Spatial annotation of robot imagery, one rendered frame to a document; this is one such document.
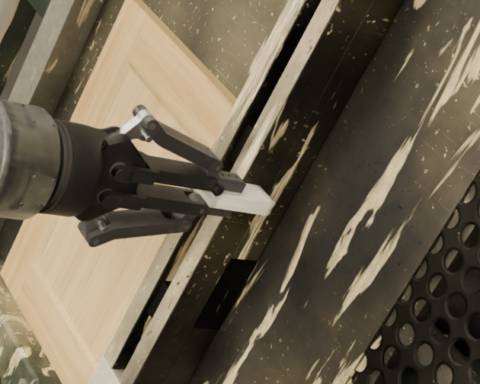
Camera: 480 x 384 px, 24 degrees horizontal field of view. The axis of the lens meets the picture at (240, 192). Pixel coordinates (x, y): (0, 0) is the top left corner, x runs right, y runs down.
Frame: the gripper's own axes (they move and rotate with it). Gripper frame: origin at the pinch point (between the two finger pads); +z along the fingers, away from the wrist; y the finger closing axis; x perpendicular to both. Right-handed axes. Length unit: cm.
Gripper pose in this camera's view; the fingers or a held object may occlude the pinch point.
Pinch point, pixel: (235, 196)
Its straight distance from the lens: 99.4
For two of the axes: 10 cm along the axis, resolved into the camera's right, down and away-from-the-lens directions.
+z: 7.6, 1.2, 6.4
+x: -4.8, -5.6, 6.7
